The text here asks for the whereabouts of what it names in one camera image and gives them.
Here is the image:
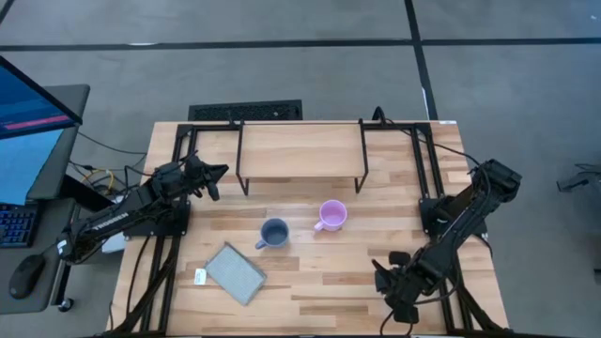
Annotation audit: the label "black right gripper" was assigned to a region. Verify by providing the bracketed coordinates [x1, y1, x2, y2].
[371, 251, 424, 325]

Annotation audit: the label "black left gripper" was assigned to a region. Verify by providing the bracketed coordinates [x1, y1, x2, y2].
[183, 152, 230, 203]

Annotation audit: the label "pink mug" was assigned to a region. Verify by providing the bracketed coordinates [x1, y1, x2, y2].
[313, 199, 349, 234]

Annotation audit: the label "wooden shelf black metal legs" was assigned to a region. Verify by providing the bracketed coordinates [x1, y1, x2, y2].
[234, 118, 370, 196]

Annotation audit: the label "black floor vent grille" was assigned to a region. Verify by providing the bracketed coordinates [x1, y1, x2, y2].
[187, 99, 304, 122]

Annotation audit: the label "blue-grey mug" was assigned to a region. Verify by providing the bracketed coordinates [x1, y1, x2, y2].
[254, 217, 291, 251]

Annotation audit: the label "grey folded cloth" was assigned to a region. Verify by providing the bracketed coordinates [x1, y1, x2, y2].
[204, 241, 269, 307]

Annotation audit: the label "white box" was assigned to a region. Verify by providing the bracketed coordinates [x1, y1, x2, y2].
[100, 232, 129, 255]

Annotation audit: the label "grey side desk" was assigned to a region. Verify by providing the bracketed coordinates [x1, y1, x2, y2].
[0, 196, 79, 315]

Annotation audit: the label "monitor with plain blue screen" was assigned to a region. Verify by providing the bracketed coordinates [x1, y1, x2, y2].
[0, 84, 91, 207]

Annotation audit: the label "monitor with pink bar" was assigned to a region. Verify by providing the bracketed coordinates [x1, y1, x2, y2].
[0, 54, 85, 141]

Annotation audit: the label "black backlit keyboard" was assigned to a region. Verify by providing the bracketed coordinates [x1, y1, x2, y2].
[0, 202, 39, 249]

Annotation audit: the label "black computer mouse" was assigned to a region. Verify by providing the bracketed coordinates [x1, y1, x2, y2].
[8, 253, 48, 300]

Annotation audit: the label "black chair base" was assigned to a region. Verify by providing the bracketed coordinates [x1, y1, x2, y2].
[556, 162, 601, 193]

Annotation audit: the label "yellow cable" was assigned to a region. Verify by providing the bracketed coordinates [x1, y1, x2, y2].
[81, 167, 116, 196]

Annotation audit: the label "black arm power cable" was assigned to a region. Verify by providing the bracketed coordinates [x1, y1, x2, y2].
[372, 106, 481, 166]

